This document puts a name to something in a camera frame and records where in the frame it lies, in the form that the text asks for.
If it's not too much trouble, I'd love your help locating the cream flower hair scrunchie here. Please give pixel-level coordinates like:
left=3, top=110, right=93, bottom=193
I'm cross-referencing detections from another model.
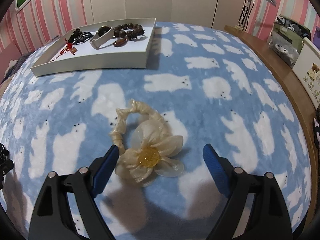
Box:
left=109, top=99, right=184, bottom=187

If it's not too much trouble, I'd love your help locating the red cord amber gourd pendant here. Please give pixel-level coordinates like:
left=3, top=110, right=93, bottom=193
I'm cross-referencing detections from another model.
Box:
left=51, top=39, right=78, bottom=62

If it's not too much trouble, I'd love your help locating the black beaded cord necklace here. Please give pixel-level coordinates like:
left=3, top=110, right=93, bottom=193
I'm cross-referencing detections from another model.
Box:
left=67, top=28, right=94, bottom=45

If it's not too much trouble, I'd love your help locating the gold watch white strap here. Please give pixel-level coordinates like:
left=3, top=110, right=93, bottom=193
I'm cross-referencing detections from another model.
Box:
left=89, top=25, right=115, bottom=50

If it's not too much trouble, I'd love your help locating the amber teardrop pendant black cord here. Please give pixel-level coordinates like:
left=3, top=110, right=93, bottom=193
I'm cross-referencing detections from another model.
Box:
left=113, top=37, right=130, bottom=48

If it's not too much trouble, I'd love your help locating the dark wooden bead bracelet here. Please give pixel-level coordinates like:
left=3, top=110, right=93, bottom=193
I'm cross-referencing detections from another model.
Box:
left=113, top=23, right=146, bottom=41

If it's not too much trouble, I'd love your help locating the purple patchwork quilt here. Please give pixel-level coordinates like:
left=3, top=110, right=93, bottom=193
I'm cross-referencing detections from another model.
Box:
left=1, top=51, right=34, bottom=83

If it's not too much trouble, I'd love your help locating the wooden headboard shelf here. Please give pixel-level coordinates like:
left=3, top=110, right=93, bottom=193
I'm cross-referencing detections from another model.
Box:
left=224, top=25, right=318, bottom=226

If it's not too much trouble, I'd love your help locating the white bear picture box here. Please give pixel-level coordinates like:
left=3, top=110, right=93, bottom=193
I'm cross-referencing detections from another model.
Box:
left=292, top=37, right=320, bottom=109

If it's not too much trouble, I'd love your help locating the silver plastic bag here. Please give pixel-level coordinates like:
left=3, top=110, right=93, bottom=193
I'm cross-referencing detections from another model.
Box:
left=268, top=31, right=299, bottom=68

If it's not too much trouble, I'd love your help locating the white shallow tray box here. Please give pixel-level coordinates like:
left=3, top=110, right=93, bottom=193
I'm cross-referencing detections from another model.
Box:
left=30, top=18, right=156, bottom=76

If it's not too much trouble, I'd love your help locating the green storage box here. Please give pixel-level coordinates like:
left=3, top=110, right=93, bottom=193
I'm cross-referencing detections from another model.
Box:
left=271, top=15, right=311, bottom=53

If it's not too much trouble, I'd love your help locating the cream wardrobe with ornaments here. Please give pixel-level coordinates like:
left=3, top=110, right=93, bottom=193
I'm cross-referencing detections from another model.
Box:
left=83, top=0, right=245, bottom=30

